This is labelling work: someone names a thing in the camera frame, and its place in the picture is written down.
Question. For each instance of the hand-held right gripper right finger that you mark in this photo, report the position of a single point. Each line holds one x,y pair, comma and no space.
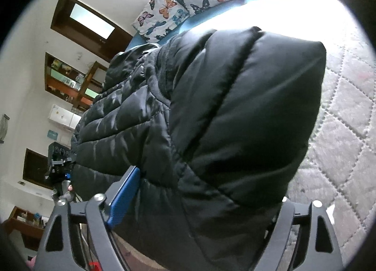
286,229

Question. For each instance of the brown wooden door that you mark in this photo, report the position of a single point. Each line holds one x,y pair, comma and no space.
85,18

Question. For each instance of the wall lamp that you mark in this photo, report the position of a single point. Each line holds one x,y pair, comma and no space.
4,128

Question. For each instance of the white quilted bed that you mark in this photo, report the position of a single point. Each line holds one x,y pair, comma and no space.
337,141

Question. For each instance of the wooden display cabinet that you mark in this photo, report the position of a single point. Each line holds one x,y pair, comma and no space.
63,78

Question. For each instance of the black puffer jacket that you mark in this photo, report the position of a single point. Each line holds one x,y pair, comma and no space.
235,112

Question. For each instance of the white water dispenser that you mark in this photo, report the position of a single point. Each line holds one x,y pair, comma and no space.
53,134

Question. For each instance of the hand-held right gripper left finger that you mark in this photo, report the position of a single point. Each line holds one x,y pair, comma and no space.
123,197

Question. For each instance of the white refrigerator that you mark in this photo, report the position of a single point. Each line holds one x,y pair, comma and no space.
63,116

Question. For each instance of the dark doorway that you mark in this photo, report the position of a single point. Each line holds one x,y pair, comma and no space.
33,168

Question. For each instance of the black boxy appliance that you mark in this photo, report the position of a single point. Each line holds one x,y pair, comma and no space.
58,150

